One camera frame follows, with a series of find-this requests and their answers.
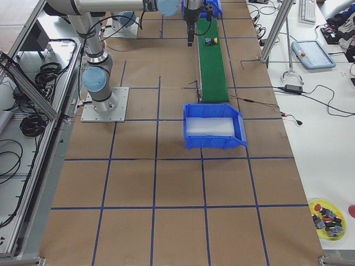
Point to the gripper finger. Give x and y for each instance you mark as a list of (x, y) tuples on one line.
[(209, 13), (190, 33)]

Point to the yellow push button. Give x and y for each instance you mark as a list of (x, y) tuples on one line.
[(211, 41)]

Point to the yellow tray of buttons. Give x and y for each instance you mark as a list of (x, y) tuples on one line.
[(329, 221)]

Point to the blue source bin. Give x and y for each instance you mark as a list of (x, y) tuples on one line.
[(217, 8)]

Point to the green conveyor belt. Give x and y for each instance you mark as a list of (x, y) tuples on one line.
[(212, 74)]

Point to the white keyboard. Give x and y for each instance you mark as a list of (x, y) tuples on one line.
[(307, 11)]

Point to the blue destination bin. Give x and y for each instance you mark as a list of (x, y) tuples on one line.
[(213, 126)]

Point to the teach pendant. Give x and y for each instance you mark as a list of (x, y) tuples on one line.
[(312, 55)]

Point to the black power adapter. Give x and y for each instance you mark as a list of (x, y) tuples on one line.
[(293, 89)]

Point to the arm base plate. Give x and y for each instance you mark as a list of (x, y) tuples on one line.
[(117, 30), (111, 110)]

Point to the aluminium frame post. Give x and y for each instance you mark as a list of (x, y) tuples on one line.
[(275, 29)]

